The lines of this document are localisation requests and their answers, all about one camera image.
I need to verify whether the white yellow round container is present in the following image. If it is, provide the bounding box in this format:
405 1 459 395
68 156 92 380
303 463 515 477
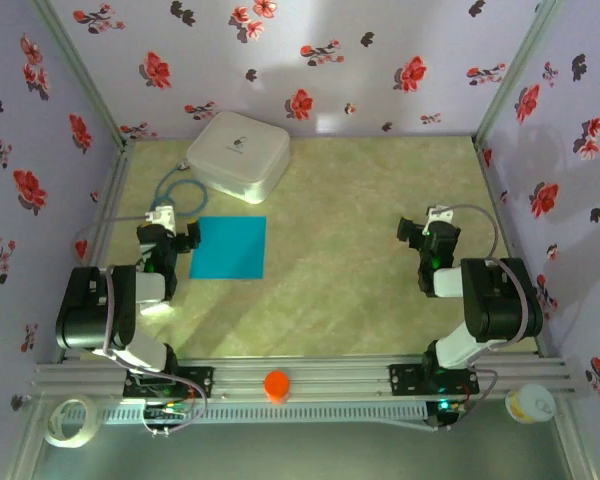
504 383 556 425

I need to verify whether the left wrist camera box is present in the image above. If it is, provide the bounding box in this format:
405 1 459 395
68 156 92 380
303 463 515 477
145 203 177 234

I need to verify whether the small circuit board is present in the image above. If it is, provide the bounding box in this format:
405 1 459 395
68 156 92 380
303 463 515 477
142 402 191 436
437 397 469 431

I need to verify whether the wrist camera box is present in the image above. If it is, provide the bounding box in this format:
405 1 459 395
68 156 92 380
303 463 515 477
426 204 454 226
145 203 177 234

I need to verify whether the clear tape roll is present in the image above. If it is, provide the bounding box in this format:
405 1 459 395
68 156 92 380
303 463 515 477
43 394 101 449

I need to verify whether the light blue coiled cable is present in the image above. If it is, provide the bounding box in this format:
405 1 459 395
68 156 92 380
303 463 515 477
149 159 211 221

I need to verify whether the grey left arm cable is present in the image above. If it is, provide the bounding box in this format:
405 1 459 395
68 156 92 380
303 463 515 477
72 214 209 436

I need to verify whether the grey right arm cable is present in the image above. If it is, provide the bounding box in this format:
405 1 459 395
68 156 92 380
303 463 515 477
432 203 529 431

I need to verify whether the aluminium side rail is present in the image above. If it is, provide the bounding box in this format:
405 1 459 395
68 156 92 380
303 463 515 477
54 139 136 364
472 137 556 359

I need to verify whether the white slotted cable duct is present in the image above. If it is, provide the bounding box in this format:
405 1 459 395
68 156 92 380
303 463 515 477
99 402 429 425

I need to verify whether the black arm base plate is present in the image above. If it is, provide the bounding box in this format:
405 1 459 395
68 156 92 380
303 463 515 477
123 365 215 400
388 363 480 397

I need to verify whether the aluminium frame post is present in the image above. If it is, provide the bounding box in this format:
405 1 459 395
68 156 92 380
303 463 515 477
29 0 136 151
472 0 566 149

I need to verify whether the white square plastic box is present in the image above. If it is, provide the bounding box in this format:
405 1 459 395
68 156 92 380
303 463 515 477
185 110 291 205

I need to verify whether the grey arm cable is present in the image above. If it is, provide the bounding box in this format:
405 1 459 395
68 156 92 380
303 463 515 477
432 203 529 431
72 214 209 436

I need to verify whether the orange plastic cap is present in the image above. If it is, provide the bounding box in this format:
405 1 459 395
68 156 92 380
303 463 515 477
263 369 292 405

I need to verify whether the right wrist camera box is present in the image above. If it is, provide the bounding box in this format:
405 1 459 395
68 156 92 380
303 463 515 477
426 204 454 226

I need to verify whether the long aluminium base rail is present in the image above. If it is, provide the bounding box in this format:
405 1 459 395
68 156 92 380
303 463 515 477
29 355 579 401

